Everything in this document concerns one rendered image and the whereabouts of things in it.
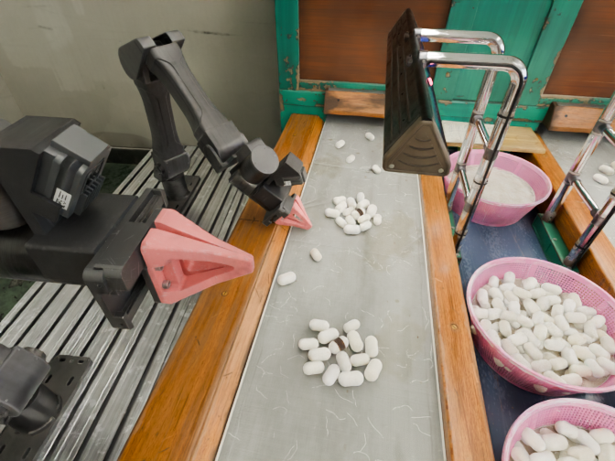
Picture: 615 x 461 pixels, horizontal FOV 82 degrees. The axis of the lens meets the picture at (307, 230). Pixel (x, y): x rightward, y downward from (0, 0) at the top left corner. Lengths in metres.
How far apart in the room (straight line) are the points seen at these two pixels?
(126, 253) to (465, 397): 0.49
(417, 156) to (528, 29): 0.86
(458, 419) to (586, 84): 1.06
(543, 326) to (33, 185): 0.73
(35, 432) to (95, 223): 0.49
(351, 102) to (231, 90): 1.14
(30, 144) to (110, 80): 2.26
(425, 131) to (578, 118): 0.95
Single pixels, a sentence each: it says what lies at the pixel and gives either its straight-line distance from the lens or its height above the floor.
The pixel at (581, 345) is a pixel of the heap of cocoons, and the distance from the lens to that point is 0.80.
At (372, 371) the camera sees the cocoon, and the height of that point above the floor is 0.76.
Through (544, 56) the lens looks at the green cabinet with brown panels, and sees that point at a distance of 1.29.
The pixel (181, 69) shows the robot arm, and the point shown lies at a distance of 0.79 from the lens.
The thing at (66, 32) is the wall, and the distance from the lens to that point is 2.55.
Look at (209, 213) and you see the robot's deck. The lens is 1.00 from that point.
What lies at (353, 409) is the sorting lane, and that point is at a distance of 0.58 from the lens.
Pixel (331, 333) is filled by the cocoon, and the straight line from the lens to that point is 0.61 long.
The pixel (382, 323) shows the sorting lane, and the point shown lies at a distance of 0.66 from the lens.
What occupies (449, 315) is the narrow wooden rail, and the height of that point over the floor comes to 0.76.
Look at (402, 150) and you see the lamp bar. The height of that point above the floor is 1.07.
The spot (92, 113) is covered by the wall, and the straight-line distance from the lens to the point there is 2.70.
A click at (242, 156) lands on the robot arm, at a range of 0.70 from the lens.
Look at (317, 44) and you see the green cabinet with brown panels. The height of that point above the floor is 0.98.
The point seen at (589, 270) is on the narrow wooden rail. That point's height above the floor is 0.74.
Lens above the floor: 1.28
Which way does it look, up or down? 42 degrees down
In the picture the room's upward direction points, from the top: straight up
